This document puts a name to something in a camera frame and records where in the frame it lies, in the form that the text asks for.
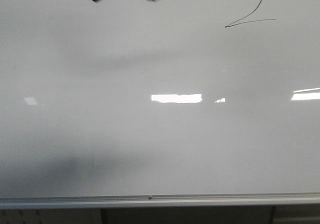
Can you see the white whiteboard with aluminium frame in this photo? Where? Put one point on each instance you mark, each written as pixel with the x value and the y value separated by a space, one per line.
pixel 171 103

